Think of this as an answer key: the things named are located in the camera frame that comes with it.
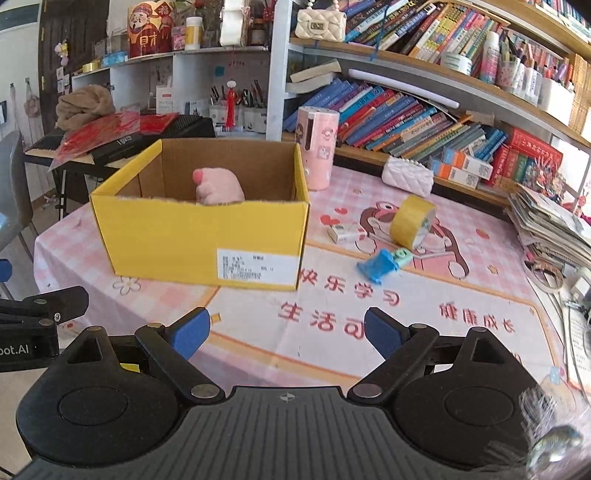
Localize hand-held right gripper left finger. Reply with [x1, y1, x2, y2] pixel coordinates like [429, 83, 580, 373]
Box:
[60, 307, 227, 403]

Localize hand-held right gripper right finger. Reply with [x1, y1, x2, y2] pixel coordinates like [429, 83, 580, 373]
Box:
[346, 307, 522, 402]

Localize blue green toy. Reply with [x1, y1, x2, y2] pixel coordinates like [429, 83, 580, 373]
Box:
[356, 248, 413, 284]

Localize yellow cardboard box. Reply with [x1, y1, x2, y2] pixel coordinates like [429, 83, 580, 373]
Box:
[90, 138, 311, 292]

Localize small white red box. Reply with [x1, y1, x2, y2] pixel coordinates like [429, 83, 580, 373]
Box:
[328, 223, 365, 244]

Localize yellow tape roll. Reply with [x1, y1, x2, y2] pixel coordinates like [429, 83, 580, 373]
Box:
[390, 195, 437, 250]

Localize pink plush toy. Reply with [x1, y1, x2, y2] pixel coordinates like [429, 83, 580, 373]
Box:
[191, 167, 245, 205]

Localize pink printed table cloth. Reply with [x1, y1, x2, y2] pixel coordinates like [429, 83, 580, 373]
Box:
[34, 164, 591, 416]

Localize grey chair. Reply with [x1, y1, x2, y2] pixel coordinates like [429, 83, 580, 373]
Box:
[0, 130, 40, 259]

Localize white quilted pouch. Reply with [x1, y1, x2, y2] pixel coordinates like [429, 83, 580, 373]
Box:
[381, 156, 435, 197]

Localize red paper decorations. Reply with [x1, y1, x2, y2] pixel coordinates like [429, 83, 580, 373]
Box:
[48, 111, 181, 169]

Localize orange white carton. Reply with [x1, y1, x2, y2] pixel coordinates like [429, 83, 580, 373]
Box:
[442, 147, 494, 178]
[429, 159, 481, 189]

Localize tan rolled cloth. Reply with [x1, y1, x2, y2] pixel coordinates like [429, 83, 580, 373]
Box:
[55, 85, 116, 132]

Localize printed paper sheets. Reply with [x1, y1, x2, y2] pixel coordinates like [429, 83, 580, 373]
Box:
[561, 300, 591, 393]

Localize pink cylindrical humidifier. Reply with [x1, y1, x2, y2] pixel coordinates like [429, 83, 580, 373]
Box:
[295, 106, 340, 191]

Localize stack of papers and magazines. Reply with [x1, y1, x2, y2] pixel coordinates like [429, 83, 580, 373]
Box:
[508, 184, 591, 268]

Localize white power strip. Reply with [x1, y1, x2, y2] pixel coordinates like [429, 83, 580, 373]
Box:
[570, 270, 591, 305]

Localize black electronic keyboard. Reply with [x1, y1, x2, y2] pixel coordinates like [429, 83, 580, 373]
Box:
[23, 113, 217, 178]

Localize thick standing hardcover books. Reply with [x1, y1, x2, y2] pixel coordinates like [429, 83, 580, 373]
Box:
[489, 143, 561, 195]

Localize row of leaning colourful books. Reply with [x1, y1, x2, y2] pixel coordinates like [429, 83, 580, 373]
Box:
[283, 78, 509, 160]

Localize colourful paper ornament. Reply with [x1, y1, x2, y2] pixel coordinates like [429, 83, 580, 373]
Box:
[526, 161, 566, 192]

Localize red tassel ornament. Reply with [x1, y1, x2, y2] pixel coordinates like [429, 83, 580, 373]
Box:
[225, 80, 237, 129]

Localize white card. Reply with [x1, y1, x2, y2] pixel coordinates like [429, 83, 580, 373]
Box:
[154, 85, 175, 114]

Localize red thick dictionary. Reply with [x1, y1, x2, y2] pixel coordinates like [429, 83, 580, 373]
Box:
[505, 127, 564, 160]

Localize dark wooden door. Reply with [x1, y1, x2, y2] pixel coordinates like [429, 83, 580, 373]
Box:
[39, 0, 112, 121]

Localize thick lying book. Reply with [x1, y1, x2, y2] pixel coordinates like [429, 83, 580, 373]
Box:
[289, 59, 342, 84]
[285, 80, 335, 95]

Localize red fortune god paper box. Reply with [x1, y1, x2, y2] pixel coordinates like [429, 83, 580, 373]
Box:
[128, 2, 174, 58]

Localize white wooden bookshelf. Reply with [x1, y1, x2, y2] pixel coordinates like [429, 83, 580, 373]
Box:
[69, 0, 591, 208]

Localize white tape roll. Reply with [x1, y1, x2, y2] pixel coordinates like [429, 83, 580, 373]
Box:
[440, 52, 472, 75]

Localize white pen box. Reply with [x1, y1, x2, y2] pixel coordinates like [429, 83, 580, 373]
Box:
[538, 76, 575, 114]

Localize white spray bottle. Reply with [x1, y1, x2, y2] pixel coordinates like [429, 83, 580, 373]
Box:
[480, 31, 502, 84]

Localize clear holder of pens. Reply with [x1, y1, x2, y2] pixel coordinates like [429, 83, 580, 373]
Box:
[496, 32, 543, 97]

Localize white bottle yellow label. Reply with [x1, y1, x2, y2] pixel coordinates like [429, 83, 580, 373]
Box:
[185, 17, 204, 51]

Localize row of thin upright books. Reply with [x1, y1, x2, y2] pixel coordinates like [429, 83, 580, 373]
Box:
[344, 0, 499, 63]

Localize white wooden holder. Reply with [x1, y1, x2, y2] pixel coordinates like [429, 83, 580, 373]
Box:
[219, 0, 252, 47]

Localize row of yellow books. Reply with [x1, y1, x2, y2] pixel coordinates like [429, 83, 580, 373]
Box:
[568, 53, 591, 139]

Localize cream quilted handbag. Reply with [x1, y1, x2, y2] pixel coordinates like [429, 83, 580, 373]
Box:
[295, 0, 348, 40]

